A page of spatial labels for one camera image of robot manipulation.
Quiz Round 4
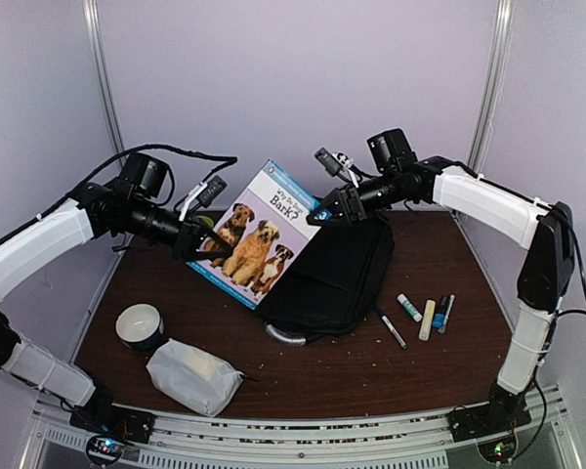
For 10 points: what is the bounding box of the cream yellow highlighter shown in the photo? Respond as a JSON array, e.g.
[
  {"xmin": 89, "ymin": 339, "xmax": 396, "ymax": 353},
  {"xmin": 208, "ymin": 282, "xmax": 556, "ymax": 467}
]
[{"xmin": 418, "ymin": 299, "xmax": 436, "ymax": 341}]

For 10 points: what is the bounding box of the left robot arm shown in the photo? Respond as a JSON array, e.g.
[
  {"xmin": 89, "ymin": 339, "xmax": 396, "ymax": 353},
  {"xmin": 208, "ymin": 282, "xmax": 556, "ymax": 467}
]
[{"xmin": 0, "ymin": 145, "xmax": 232, "ymax": 434}]

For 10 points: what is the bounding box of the left aluminium frame post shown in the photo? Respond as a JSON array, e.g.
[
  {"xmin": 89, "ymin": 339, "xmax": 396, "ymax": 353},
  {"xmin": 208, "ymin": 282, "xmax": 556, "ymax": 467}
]
[{"xmin": 82, "ymin": 0, "xmax": 124, "ymax": 152}]

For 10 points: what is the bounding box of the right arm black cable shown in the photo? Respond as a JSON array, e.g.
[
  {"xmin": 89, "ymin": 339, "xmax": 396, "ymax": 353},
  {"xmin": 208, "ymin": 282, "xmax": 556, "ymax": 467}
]
[{"xmin": 531, "ymin": 204, "xmax": 586, "ymax": 441}]

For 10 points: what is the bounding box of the left round circuit board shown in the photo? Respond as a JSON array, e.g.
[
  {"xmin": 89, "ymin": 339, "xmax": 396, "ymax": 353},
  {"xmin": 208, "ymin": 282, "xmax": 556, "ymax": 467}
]
[{"xmin": 85, "ymin": 435, "xmax": 126, "ymax": 467}]

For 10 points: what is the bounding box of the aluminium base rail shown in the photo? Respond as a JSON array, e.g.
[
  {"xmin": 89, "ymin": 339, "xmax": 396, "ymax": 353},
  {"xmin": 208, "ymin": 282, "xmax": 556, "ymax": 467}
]
[{"xmin": 17, "ymin": 383, "xmax": 585, "ymax": 469}]

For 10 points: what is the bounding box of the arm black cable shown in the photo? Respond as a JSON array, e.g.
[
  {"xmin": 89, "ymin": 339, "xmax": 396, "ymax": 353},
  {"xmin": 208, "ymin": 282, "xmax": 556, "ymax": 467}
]
[
  {"xmin": 0, "ymin": 144, "xmax": 238, "ymax": 260},
  {"xmin": 531, "ymin": 204, "xmax": 586, "ymax": 441}
]

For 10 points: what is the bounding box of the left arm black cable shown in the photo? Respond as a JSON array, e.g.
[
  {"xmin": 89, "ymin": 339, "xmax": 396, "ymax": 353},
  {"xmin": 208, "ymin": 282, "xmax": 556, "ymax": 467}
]
[{"xmin": 0, "ymin": 144, "xmax": 238, "ymax": 260}]

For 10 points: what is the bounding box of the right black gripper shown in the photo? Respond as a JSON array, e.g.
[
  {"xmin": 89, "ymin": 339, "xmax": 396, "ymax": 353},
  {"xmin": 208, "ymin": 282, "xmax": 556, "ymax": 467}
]
[{"xmin": 307, "ymin": 168, "xmax": 406, "ymax": 226}]

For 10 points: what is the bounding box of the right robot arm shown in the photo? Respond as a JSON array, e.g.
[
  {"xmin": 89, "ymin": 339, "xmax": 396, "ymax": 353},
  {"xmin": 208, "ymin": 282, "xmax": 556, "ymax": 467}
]
[{"xmin": 306, "ymin": 129, "xmax": 575, "ymax": 432}]

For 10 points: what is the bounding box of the green plastic bowl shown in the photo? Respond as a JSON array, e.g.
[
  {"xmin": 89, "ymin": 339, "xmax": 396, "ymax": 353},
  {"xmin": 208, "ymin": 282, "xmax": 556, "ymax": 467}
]
[{"xmin": 196, "ymin": 215, "xmax": 215, "ymax": 229}]

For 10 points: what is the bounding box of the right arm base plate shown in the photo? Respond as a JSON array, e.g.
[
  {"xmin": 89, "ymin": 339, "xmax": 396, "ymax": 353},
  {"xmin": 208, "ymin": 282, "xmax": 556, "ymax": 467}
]
[{"xmin": 447, "ymin": 404, "xmax": 532, "ymax": 443}]

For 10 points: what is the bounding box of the aluminium frame post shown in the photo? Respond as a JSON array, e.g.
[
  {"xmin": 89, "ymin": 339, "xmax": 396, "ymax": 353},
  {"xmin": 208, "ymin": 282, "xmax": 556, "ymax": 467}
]
[
  {"xmin": 82, "ymin": 0, "xmax": 124, "ymax": 152},
  {"xmin": 468, "ymin": 0, "xmax": 515, "ymax": 173}
]

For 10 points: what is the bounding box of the dog picture book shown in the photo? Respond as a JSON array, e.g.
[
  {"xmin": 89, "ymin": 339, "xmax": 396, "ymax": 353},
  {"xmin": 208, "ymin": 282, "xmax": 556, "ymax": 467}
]
[{"xmin": 188, "ymin": 160, "xmax": 319, "ymax": 310}]

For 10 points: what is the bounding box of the black green marker pen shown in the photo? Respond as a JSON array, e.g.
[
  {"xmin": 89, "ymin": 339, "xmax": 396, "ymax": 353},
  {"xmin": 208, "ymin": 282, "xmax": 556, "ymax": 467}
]
[{"xmin": 374, "ymin": 304, "xmax": 408, "ymax": 350}]

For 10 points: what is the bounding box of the right aluminium frame post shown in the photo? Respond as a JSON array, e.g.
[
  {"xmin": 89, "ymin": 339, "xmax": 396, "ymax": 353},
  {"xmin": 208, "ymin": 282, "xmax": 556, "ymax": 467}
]
[{"xmin": 468, "ymin": 0, "xmax": 515, "ymax": 173}]

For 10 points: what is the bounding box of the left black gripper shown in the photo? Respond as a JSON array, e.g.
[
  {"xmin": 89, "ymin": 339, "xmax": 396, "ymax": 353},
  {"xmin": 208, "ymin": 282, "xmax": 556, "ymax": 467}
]
[{"xmin": 124, "ymin": 196, "xmax": 232, "ymax": 260}]

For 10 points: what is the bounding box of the blue black marker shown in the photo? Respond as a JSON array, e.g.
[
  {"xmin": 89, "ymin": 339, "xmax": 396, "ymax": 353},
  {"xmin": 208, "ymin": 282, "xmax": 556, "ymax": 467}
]
[{"xmin": 432, "ymin": 295, "xmax": 449, "ymax": 329}]

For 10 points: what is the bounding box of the black white pen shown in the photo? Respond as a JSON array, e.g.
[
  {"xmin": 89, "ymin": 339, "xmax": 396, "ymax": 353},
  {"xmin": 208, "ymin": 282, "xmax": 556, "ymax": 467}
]
[{"xmin": 439, "ymin": 294, "xmax": 455, "ymax": 334}]

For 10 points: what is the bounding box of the round circuit board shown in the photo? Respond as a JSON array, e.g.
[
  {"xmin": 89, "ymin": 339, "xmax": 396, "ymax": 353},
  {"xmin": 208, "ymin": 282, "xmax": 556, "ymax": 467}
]
[
  {"xmin": 85, "ymin": 435, "xmax": 126, "ymax": 467},
  {"xmin": 477, "ymin": 433, "xmax": 519, "ymax": 465}
]

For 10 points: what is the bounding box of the black student backpack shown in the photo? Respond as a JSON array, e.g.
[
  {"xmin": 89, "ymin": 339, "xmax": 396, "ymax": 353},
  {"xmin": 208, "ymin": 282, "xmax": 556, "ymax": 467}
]
[{"xmin": 255, "ymin": 212, "xmax": 395, "ymax": 346}]

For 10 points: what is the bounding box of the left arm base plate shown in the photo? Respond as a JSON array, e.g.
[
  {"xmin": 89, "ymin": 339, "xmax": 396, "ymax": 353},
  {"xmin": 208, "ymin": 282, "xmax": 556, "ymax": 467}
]
[{"xmin": 69, "ymin": 405, "xmax": 155, "ymax": 444}]

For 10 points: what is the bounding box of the white zippered pencil pouch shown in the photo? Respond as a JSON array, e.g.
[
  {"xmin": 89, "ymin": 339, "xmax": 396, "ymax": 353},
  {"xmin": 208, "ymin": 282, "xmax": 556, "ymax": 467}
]
[{"xmin": 146, "ymin": 339, "xmax": 246, "ymax": 417}]

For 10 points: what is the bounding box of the right round circuit board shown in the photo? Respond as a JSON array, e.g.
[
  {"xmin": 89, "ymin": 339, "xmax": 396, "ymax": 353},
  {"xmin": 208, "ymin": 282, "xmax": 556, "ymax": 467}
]
[{"xmin": 477, "ymin": 433, "xmax": 519, "ymax": 465}]

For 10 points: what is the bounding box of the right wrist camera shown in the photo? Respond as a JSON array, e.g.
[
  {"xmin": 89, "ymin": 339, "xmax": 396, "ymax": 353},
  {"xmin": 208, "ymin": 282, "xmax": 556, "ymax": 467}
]
[{"xmin": 314, "ymin": 148, "xmax": 365, "ymax": 188}]

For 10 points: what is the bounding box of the white green glue stick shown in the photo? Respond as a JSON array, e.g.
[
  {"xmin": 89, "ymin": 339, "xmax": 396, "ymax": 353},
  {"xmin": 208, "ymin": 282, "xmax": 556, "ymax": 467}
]
[{"xmin": 397, "ymin": 293, "xmax": 423, "ymax": 322}]

